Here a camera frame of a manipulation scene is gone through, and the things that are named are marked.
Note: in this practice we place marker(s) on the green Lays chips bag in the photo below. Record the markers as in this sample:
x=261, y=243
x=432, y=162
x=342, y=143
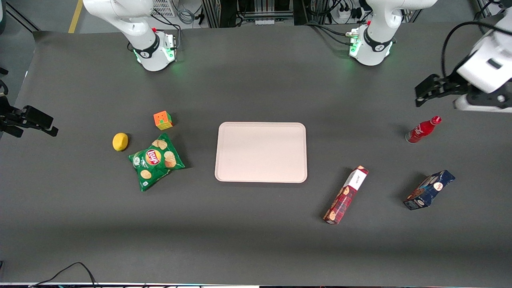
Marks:
x=154, y=160

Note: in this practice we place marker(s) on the pale pink plastic tray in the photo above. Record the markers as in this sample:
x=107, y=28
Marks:
x=260, y=152

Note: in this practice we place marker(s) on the red cola bottle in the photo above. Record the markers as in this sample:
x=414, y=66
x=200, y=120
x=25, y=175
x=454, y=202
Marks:
x=420, y=131

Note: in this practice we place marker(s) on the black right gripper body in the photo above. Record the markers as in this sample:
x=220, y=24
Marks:
x=8, y=118

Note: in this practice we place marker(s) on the black aluminium equipment rack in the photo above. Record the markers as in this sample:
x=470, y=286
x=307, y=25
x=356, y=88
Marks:
x=248, y=12

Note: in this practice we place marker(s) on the red cookie box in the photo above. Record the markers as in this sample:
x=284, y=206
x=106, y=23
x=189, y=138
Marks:
x=346, y=196

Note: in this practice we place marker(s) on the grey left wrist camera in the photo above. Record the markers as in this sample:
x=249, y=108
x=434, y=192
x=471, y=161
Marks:
x=480, y=104

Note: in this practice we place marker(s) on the yellow lemon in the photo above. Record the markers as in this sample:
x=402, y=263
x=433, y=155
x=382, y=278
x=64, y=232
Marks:
x=120, y=142

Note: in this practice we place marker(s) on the dark grey table cover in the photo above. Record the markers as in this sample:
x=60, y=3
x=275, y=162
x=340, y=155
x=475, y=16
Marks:
x=256, y=224

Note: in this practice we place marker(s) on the orange green puzzle cube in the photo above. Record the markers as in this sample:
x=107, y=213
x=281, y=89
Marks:
x=162, y=120

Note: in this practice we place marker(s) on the white power strip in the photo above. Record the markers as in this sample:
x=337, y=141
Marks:
x=344, y=14

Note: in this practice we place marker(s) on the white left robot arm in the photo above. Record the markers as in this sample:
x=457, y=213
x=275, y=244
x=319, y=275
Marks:
x=372, y=48

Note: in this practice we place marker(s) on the blue cookie box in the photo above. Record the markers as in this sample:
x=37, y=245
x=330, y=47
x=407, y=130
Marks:
x=428, y=190

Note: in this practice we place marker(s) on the white perforated box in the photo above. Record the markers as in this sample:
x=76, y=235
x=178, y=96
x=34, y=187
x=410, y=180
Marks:
x=163, y=8

